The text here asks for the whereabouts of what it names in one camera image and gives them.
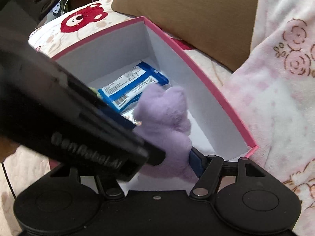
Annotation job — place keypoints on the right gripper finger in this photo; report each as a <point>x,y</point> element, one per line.
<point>208,171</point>

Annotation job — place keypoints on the purple plush toy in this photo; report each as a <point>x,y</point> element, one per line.
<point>165,124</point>

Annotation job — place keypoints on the blue snack packet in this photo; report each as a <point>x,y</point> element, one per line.
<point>127,89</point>

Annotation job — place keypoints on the green yarn ball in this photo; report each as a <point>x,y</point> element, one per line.
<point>95,91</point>

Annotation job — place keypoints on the clear dental floss box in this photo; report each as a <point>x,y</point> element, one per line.
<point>129,115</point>

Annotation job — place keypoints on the person left hand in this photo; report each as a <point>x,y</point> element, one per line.
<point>7,147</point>

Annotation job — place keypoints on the pink cardboard box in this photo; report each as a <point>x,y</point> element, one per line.
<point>103,57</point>

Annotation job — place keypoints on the pink checked pillow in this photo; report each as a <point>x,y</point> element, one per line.
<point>273,92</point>

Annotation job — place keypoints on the brown cloud pillow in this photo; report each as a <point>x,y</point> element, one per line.
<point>223,29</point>

